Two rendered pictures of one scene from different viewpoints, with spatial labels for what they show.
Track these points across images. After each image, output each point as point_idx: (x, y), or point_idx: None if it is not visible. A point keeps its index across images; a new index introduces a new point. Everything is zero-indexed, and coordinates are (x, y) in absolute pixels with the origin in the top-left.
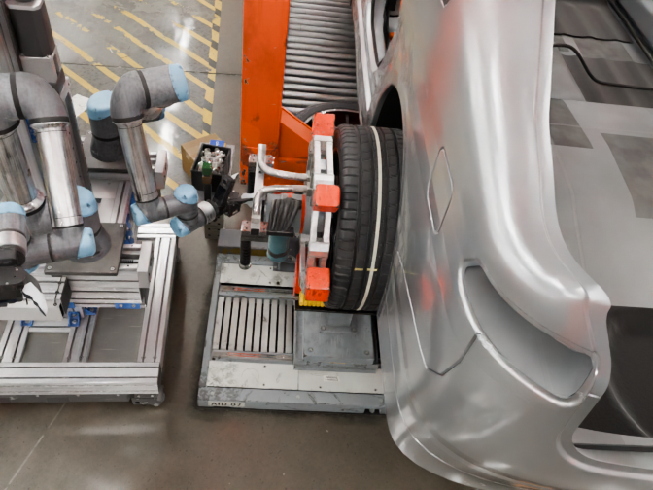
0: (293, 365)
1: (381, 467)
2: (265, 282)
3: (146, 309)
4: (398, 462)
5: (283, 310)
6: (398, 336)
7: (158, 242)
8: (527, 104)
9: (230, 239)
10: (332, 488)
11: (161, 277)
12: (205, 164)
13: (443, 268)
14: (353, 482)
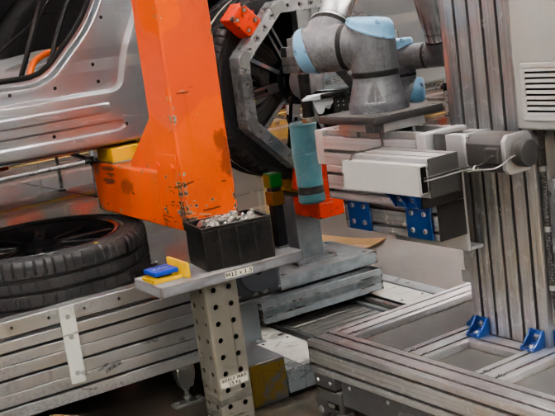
0: (380, 285)
1: (405, 271)
2: (290, 338)
3: (464, 295)
4: (388, 271)
5: (314, 326)
6: (406, 18)
7: (359, 331)
8: None
9: (259, 354)
10: (455, 274)
11: (408, 308)
12: (272, 172)
13: None
14: (437, 272)
